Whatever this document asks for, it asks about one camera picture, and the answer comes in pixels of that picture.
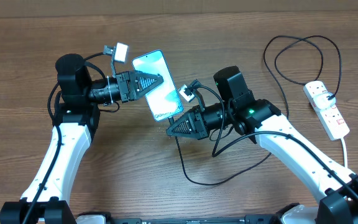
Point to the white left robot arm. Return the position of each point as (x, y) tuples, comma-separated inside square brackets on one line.
[(75, 114)]

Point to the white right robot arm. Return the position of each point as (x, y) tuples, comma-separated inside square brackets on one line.
[(333, 186)]

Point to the white power strip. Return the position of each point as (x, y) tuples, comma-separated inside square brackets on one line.
[(331, 118)]

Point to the Samsung Galaxy smartphone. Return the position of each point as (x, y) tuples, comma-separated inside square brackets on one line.
[(163, 101)]

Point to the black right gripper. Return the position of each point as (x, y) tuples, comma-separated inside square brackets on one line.
[(199, 129)]

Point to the white charger plug adapter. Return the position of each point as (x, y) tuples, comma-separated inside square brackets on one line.
[(323, 101)]

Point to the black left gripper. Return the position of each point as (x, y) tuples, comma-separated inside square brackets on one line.
[(132, 76)]

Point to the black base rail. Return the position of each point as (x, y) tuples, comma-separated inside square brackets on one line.
[(182, 221)]

